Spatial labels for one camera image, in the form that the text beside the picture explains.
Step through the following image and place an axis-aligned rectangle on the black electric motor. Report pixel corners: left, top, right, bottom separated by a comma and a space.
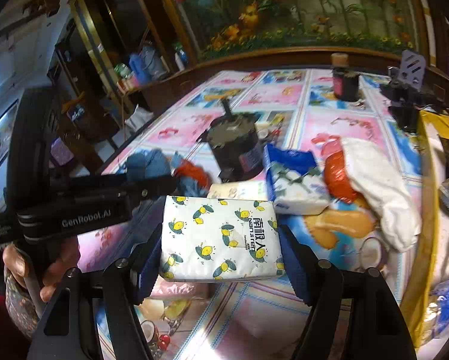
197, 97, 263, 183

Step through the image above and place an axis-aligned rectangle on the wooden glass cabinet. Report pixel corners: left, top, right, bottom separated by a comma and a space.
45, 0, 195, 147

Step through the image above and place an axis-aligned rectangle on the blue cloth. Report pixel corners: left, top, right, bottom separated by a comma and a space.
124, 149, 211, 197

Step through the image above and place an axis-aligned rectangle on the cream paper packet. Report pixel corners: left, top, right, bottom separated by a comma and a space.
207, 180, 268, 201

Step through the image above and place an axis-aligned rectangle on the blue white tissue pack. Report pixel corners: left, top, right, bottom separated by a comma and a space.
263, 144, 331, 216

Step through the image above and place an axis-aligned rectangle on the lemon print tissue pack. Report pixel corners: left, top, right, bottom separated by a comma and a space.
159, 196, 285, 283

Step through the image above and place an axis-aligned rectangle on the white cloth bag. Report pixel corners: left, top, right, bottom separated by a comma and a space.
341, 137, 422, 253

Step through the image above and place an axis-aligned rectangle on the red plastic bag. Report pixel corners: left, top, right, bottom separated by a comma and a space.
324, 150, 358, 204

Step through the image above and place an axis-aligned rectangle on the pink tissue pack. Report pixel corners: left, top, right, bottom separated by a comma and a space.
149, 275, 209, 301

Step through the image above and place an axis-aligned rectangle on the floral sleeve left forearm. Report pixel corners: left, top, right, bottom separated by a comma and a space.
4, 268, 39, 340

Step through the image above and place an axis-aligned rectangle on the grey phone stand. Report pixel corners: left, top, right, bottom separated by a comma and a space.
398, 49, 426, 92

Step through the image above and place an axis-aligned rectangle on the flower mural panel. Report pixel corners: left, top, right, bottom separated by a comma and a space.
163, 0, 437, 65

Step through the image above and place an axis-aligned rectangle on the black device on table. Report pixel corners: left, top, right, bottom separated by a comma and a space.
380, 67, 438, 133

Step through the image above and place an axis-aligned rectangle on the floral patterned tablecloth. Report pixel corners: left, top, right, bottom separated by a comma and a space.
75, 67, 432, 360

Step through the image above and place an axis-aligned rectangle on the dark jar with cork lid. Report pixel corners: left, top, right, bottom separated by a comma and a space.
331, 53, 359, 102

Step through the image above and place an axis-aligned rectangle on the person's left hand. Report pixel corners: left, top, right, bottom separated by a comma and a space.
2, 236, 80, 302

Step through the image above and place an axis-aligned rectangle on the yellow taped cardboard box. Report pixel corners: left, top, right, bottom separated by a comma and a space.
400, 111, 449, 348

